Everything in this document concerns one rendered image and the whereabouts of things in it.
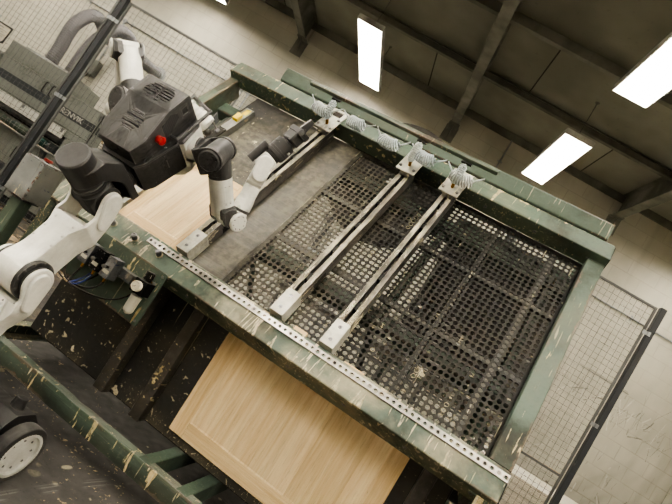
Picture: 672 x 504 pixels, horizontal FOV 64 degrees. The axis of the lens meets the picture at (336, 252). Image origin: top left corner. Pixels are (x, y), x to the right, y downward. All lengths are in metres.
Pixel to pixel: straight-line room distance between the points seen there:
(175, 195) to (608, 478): 6.84
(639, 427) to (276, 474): 6.46
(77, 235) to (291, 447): 1.13
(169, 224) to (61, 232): 0.60
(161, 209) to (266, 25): 6.23
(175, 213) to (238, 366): 0.74
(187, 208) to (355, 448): 1.27
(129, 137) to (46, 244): 0.45
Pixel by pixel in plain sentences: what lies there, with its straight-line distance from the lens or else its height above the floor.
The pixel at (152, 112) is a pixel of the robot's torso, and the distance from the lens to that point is 1.99.
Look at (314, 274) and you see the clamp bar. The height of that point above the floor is 1.12.
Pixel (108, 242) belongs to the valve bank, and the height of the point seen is 0.78.
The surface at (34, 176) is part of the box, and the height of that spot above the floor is 0.86.
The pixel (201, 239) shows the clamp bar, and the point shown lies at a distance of 2.31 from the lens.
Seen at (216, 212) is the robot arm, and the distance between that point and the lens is 2.10.
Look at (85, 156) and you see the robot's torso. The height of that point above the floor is 1.05.
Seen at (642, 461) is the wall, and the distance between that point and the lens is 8.31.
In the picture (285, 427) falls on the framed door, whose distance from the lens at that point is 2.27.
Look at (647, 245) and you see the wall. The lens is 8.25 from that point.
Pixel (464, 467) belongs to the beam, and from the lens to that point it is 1.95.
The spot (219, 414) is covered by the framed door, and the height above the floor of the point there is 0.42.
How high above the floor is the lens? 1.09
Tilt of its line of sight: 4 degrees up
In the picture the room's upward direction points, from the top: 32 degrees clockwise
